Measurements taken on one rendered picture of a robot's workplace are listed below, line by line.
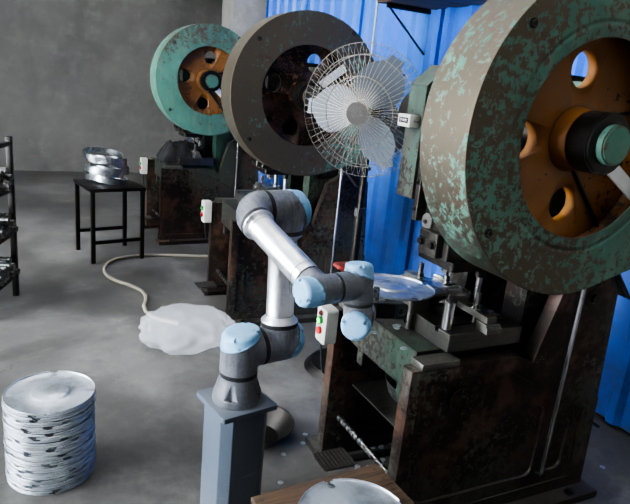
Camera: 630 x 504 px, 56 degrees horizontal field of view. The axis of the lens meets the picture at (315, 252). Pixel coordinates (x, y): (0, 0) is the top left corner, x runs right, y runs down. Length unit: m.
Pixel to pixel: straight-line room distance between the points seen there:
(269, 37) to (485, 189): 1.83
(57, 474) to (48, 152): 6.29
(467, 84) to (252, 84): 1.75
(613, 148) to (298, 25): 1.88
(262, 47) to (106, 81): 5.30
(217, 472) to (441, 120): 1.22
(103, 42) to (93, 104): 0.76
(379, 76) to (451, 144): 1.26
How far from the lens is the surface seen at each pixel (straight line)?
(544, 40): 1.51
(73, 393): 2.26
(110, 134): 8.25
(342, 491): 1.71
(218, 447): 1.90
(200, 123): 4.76
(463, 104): 1.42
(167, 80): 4.67
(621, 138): 1.65
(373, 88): 2.66
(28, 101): 8.15
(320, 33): 3.15
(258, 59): 3.04
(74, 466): 2.29
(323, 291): 1.41
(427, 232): 1.99
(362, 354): 2.17
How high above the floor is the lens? 1.42
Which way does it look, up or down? 16 degrees down
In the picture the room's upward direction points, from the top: 6 degrees clockwise
